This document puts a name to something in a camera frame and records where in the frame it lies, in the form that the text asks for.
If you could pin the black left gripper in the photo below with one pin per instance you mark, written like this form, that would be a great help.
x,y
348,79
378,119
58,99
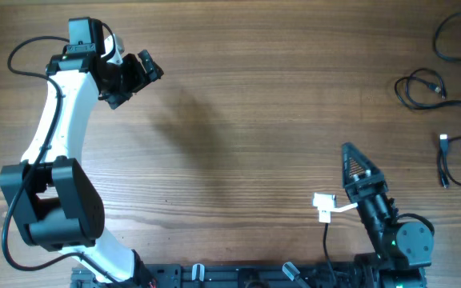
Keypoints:
x,y
139,78

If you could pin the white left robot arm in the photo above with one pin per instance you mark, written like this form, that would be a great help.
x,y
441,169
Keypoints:
x,y
51,200

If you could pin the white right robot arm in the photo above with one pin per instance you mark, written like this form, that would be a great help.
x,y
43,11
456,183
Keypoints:
x,y
402,243

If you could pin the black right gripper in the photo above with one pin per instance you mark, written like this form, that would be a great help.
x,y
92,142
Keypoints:
x,y
352,184

